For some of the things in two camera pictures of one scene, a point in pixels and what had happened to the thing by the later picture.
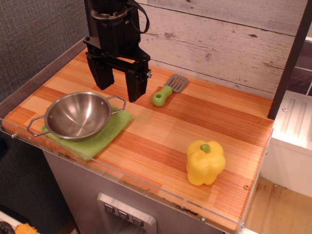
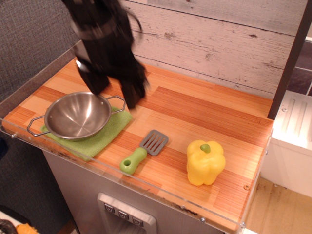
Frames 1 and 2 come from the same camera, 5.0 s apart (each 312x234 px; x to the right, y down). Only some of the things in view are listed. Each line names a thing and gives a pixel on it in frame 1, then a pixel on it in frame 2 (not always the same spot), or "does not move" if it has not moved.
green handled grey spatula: x=175 y=84 → x=152 y=144
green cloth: x=88 y=148 does not move
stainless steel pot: x=76 y=115 does not move
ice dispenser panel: x=120 y=217 does not move
